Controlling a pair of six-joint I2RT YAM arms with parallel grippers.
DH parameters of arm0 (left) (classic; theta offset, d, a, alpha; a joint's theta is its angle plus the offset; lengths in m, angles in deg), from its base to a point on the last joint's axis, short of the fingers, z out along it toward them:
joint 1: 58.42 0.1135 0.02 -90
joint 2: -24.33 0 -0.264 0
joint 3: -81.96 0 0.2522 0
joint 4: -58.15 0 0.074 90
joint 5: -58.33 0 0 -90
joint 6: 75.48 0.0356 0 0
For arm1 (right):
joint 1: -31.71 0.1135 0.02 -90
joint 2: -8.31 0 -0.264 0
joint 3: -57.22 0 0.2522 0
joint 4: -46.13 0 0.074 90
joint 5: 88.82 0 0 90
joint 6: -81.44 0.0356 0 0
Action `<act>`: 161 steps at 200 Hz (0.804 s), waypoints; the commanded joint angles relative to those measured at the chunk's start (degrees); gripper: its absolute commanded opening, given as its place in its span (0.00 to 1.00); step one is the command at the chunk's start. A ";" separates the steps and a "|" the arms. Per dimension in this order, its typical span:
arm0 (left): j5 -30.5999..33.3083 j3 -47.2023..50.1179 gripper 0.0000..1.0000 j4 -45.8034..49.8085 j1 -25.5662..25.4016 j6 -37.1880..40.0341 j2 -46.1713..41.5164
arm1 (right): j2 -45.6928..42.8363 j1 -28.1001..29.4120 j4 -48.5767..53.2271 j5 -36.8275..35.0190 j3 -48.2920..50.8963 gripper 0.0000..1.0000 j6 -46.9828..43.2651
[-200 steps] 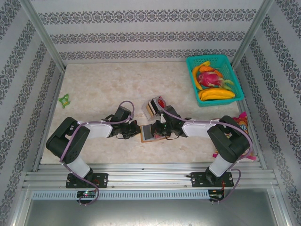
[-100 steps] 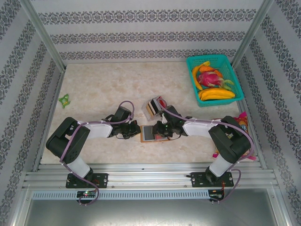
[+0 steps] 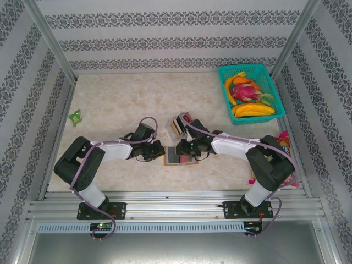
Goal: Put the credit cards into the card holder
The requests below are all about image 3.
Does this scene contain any orange leather card holder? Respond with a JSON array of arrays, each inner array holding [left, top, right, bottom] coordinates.
[[163, 145, 200, 167]]

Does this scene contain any clear acrylic card stand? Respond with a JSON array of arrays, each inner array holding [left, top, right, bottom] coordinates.
[[166, 111, 193, 140]]

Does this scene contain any gold card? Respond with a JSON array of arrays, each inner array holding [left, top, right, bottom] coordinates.
[[169, 119, 183, 134]]

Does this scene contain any single yellow banana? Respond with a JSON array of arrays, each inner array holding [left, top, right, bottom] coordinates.
[[224, 71, 246, 107]]

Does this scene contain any yellow banana bunch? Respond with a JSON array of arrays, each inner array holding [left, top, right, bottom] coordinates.
[[232, 102, 276, 119]]

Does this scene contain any pink dragon fruit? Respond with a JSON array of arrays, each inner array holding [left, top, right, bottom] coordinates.
[[229, 84, 275, 103]]

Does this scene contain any green candy wrapper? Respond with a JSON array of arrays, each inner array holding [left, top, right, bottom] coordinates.
[[68, 109, 84, 128]]

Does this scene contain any orange fruit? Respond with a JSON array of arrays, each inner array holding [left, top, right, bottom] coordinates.
[[233, 76, 261, 89]]

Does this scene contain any colourful candy bag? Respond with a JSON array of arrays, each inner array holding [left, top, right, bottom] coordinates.
[[249, 130, 300, 189]]

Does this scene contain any teal plastic basket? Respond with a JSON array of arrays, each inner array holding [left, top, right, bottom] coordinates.
[[217, 63, 286, 126]]

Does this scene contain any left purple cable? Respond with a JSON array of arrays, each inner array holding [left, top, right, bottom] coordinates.
[[69, 116, 158, 240]]

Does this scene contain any purple cable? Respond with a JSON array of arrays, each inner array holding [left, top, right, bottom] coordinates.
[[69, 116, 158, 240], [178, 114, 300, 239]]

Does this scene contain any aluminium mounting rail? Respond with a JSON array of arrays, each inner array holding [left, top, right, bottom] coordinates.
[[26, 191, 327, 221]]

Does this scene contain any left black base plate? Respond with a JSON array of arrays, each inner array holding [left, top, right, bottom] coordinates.
[[76, 202, 128, 221]]

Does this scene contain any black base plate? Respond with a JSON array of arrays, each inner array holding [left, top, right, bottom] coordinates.
[[76, 202, 128, 221], [222, 200, 274, 220]]

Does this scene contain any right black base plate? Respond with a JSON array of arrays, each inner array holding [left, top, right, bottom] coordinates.
[[222, 200, 274, 220]]

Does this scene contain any slotted grey cable duct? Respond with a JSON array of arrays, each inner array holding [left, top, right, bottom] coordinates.
[[37, 222, 245, 234]]

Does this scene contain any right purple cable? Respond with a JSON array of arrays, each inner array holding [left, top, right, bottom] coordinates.
[[178, 114, 300, 239]]

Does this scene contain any left aluminium frame post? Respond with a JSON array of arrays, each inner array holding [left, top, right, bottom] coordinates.
[[23, 0, 78, 83]]

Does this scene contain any aluminium frame post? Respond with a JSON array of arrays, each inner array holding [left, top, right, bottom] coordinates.
[[23, 0, 78, 83], [269, 0, 322, 78]]

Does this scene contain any right aluminium frame post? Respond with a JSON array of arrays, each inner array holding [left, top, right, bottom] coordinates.
[[269, 0, 322, 78]]

